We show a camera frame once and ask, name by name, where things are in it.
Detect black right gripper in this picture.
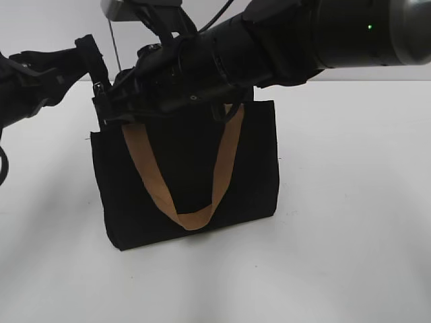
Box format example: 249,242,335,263
93,43,209,127

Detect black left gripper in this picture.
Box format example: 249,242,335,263
6,34,110,116

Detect black tote bag tan handles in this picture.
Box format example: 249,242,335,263
90,92,279,251

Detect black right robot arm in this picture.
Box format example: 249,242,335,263
94,0,430,124

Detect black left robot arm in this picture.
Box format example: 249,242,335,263
1,34,110,128

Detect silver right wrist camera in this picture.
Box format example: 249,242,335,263
100,0,139,22

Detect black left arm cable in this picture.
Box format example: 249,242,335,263
0,133,10,186

